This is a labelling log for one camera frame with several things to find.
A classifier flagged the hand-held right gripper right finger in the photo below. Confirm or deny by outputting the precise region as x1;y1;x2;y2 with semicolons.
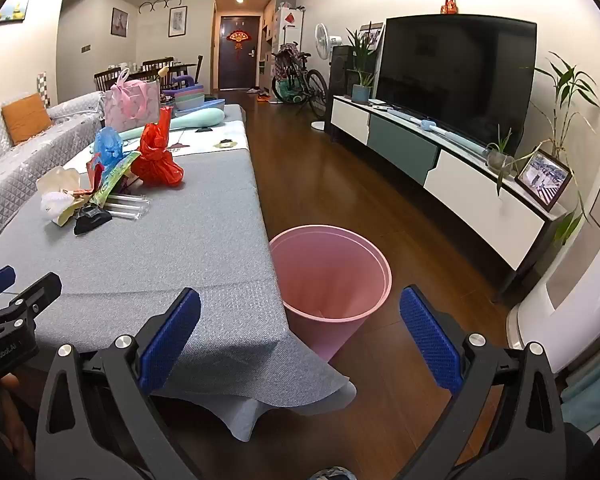
399;285;568;480

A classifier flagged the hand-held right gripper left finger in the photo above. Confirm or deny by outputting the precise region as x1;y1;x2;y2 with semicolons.
35;287;203;480

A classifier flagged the black plastic bag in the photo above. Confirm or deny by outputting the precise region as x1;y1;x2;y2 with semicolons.
73;205;113;236

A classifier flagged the pink plastic bin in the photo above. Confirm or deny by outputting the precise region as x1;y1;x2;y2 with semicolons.
269;226;392;363

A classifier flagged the person's left hand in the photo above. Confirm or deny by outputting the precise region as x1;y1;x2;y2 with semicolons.
0;373;23;413

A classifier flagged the white crumpled tissue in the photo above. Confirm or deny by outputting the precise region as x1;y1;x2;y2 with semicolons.
40;191;76;221

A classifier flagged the grey table cloth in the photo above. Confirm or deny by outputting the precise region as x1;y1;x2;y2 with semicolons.
0;105;357;441

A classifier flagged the white floor appliance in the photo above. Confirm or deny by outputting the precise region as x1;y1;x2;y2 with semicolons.
505;240;600;376

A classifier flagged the grey quilted sofa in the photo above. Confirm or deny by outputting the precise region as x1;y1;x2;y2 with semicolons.
0;91;106;241

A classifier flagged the beige crumpled paper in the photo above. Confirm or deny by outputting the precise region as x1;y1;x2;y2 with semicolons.
36;167;81;196

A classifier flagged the clear plastic tube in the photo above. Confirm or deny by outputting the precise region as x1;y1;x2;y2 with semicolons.
102;205;145;221
107;192;151;207
105;199;148;214

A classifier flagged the green snack wrapper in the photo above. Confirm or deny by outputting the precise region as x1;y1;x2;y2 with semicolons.
89;152;141;207

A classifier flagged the white and green television cabinet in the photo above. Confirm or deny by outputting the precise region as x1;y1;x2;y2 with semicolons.
325;94;568;306

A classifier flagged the blue plastic bag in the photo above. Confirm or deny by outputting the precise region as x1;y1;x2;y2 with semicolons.
93;127;126;166

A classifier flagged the orange cushion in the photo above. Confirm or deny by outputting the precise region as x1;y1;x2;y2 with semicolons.
1;93;53;146

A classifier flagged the teal cloth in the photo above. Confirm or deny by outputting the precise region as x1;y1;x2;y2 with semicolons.
560;345;600;431

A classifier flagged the red plastic bag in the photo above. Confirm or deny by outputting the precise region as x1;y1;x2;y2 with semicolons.
130;106;186;189

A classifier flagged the printed white table runner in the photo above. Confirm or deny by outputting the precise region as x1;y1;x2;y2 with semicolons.
65;122;251;171

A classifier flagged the pink gift bag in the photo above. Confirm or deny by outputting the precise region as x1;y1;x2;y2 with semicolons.
104;67;162;133

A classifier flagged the light blue long stick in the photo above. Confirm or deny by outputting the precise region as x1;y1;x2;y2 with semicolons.
380;106;486;153

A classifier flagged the mint green long spoon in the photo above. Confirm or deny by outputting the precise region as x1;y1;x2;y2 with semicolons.
117;110;227;142

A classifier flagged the dark wooden dining chair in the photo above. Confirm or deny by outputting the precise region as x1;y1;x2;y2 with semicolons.
94;67;122;92
182;55;203;88
141;57;174;81

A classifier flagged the stack of pastel bowls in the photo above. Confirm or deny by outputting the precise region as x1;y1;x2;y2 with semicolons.
172;86;207;112

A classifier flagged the potted plant in blue pot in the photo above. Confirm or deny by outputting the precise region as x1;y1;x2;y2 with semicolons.
346;27;378;103

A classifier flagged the black flat television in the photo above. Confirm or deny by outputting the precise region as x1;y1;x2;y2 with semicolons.
374;14;538;158

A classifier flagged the tall bamboo plant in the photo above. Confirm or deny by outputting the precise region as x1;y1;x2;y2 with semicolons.
532;52;600;246

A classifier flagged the dark wooden dining table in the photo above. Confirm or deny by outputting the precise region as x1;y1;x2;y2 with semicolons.
95;62;201;91

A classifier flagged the dark entrance door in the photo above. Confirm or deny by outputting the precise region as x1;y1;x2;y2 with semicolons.
219;16;257;92

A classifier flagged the black tower speaker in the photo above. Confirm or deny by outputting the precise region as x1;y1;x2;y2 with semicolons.
328;45;363;98

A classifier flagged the bicycle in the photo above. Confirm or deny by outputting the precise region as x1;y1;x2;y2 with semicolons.
271;42;329;121

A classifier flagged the desk calendar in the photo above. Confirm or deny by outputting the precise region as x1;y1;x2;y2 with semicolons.
357;22;385;51

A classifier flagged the white standing fan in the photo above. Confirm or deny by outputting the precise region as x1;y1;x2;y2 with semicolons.
311;22;345;131

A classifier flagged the white fridge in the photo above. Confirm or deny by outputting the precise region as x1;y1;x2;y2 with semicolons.
275;7;301;56

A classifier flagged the wooden photo frame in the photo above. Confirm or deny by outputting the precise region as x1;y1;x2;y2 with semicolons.
515;150;573;212

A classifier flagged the black arched wall decoration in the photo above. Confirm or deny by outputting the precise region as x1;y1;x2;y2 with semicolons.
139;0;181;15

